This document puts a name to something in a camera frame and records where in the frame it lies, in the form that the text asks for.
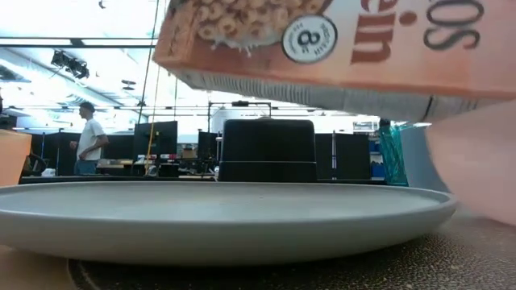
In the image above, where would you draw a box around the black computer monitor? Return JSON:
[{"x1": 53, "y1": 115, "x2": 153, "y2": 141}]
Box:
[{"x1": 132, "y1": 120, "x2": 179, "y2": 161}]

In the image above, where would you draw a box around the black metal gantry frame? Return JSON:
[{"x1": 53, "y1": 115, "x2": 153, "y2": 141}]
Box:
[{"x1": 206, "y1": 100, "x2": 273, "y2": 134}]

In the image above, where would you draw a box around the round grey plate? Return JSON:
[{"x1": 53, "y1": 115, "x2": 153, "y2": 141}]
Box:
[{"x1": 0, "y1": 180, "x2": 459, "y2": 267}]

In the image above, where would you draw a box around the yellow hanging rope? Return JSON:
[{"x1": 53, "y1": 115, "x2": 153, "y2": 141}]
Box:
[{"x1": 144, "y1": 66, "x2": 161, "y2": 174}]

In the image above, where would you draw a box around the white bowl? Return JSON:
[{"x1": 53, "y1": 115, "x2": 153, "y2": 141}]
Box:
[{"x1": 426, "y1": 100, "x2": 516, "y2": 226}]

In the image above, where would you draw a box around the person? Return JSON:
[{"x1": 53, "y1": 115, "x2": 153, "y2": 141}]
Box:
[{"x1": 69, "y1": 101, "x2": 110, "y2": 176}]

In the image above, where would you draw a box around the orange Cheerios Protein cereal box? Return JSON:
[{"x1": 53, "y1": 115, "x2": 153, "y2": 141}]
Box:
[{"x1": 152, "y1": 0, "x2": 516, "y2": 122}]

